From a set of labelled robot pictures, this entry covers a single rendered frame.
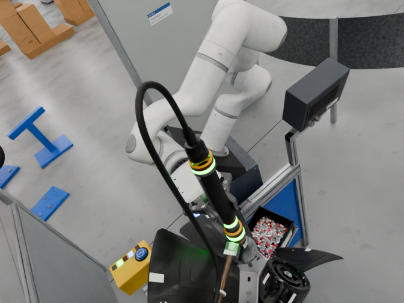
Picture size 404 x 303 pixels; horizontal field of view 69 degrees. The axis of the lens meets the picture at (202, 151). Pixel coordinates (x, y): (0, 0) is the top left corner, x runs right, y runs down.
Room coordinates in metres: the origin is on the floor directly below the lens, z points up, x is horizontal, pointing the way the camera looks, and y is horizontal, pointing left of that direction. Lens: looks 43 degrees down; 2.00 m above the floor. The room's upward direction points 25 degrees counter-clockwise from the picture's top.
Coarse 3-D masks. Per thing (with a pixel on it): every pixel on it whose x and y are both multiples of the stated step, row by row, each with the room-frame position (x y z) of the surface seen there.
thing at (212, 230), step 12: (204, 216) 0.59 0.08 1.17; (240, 216) 0.54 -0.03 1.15; (180, 228) 0.57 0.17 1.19; (192, 228) 0.55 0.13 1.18; (204, 228) 0.54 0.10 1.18; (216, 228) 0.52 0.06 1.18; (192, 240) 0.51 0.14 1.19; (216, 240) 0.48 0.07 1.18; (228, 240) 0.46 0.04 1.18; (216, 252) 0.44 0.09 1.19
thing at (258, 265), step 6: (258, 252) 0.39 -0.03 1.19; (264, 258) 0.36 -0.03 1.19; (240, 264) 0.38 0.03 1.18; (246, 264) 0.37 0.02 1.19; (258, 264) 0.36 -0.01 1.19; (264, 264) 0.35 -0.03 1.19; (240, 270) 0.36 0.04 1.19; (246, 270) 0.36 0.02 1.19; (252, 270) 0.35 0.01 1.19; (258, 270) 0.34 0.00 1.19
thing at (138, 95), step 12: (144, 84) 0.33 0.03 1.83; (156, 84) 0.34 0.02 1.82; (168, 96) 0.35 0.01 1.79; (144, 120) 0.30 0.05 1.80; (180, 120) 0.36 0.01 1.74; (144, 132) 0.29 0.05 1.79; (156, 156) 0.29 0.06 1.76; (168, 180) 0.29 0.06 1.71; (180, 204) 0.29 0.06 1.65; (192, 216) 0.29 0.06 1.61; (204, 240) 0.28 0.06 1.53; (216, 264) 0.28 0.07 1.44; (216, 276) 0.27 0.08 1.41; (216, 288) 0.25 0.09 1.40; (216, 300) 0.23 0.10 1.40
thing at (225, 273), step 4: (228, 256) 0.31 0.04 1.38; (232, 256) 0.31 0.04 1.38; (228, 260) 0.31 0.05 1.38; (232, 260) 0.31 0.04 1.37; (228, 264) 0.30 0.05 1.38; (224, 268) 0.29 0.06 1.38; (228, 268) 0.29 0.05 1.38; (224, 272) 0.29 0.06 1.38; (228, 272) 0.28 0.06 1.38; (224, 276) 0.28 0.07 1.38; (224, 280) 0.27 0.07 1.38; (224, 284) 0.26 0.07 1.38; (220, 288) 0.26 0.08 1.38; (224, 288) 0.26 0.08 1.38; (220, 296) 0.24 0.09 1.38; (220, 300) 0.24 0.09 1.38
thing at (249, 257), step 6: (252, 240) 0.37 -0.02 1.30; (240, 246) 0.33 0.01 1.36; (252, 246) 0.35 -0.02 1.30; (258, 246) 0.35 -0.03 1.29; (228, 252) 0.32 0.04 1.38; (234, 252) 0.32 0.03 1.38; (240, 252) 0.32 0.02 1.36; (252, 252) 0.34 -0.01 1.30; (234, 258) 0.31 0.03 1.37; (240, 258) 0.31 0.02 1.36; (246, 258) 0.33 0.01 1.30; (252, 258) 0.33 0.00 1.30
